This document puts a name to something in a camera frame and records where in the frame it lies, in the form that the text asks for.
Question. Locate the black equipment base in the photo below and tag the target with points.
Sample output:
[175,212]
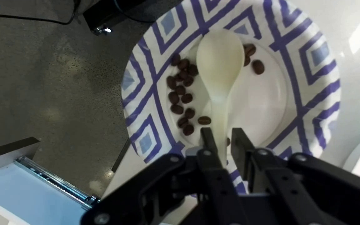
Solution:
[146,11]

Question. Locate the cream plastic spoon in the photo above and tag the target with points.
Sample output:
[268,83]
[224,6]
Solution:
[219,63]

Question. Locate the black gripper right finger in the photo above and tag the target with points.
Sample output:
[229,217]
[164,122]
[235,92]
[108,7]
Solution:
[300,192]

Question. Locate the blue patterned paper plate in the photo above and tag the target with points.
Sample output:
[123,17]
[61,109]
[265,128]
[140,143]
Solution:
[263,104]

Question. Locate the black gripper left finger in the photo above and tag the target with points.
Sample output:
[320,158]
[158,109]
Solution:
[196,192]

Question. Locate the brown coffee beans pile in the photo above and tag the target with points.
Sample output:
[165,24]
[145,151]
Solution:
[175,98]

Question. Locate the light blue open drawer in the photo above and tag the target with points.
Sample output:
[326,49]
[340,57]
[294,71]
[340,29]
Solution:
[21,196]

